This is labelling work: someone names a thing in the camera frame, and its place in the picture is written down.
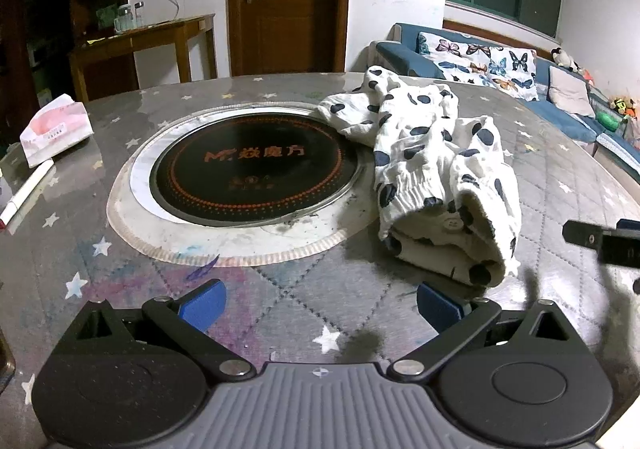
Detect butterfly print pillow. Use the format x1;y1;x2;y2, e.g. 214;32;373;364
416;31;541;102

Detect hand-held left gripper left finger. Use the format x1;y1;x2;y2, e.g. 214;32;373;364
75;279;252;378

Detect colourful plush toys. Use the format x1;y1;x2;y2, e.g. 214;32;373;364
599;96;640;132

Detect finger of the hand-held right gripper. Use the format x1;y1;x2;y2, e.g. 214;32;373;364
562;218;640;296

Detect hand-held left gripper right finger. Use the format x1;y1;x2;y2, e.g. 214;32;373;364
388;281;584;378

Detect pink white tissue pack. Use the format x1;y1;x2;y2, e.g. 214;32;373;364
19;93;94;168

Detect grey star tablecloth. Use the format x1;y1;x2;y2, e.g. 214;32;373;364
0;71;640;449

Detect grey pillow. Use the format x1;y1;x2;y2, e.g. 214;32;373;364
547;65;596;118

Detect wooden console table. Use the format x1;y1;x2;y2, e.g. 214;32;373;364
67;14;218;102

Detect blue sofa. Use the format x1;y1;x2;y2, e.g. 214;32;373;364
375;23;640;190

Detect brown wooden door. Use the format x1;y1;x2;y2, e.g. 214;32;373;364
227;0;352;78

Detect black round induction cooktop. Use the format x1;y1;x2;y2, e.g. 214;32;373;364
150;115;378;229

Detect white dark-dotted garment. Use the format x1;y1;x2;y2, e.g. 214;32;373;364
317;66;523;288

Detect white marker pen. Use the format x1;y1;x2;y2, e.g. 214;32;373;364
0;159;55;231

